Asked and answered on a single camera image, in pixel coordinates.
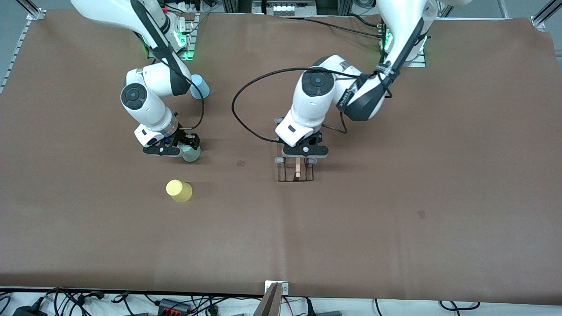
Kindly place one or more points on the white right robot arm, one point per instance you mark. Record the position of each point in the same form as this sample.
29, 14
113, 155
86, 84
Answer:
149, 83

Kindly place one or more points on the aluminium camera post bracket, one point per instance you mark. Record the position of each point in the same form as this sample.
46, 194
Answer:
273, 303

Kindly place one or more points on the black power adapter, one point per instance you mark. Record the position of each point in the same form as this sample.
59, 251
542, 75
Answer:
28, 310

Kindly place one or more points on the light blue plastic cup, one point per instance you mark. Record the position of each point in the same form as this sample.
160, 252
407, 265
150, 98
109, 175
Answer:
199, 87

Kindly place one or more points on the white perforated edge rail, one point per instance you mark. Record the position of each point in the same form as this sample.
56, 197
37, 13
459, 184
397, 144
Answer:
17, 48

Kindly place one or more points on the black box orange connectors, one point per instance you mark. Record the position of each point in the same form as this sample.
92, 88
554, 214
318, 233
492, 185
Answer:
173, 306

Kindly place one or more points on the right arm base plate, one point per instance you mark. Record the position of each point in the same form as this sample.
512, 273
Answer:
186, 44

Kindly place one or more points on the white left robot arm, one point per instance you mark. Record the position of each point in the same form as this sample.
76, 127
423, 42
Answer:
316, 96

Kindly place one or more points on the teal plastic cup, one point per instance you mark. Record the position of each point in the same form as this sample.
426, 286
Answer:
192, 156

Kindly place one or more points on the white labelled control box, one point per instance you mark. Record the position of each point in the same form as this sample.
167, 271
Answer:
281, 8

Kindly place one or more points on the aluminium frame profile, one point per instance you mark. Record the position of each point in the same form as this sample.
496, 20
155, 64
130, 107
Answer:
33, 8
546, 13

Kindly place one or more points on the yellow plastic cup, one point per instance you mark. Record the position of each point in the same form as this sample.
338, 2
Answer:
179, 191

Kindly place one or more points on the brown table cover mat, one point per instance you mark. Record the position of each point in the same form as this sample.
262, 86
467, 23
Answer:
395, 245

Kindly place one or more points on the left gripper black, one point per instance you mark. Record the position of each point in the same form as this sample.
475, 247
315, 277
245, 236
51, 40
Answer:
312, 141

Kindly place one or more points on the power strip with red switch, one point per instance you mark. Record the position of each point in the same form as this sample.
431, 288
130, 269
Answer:
189, 6

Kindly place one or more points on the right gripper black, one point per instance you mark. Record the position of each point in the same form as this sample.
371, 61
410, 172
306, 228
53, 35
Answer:
181, 137

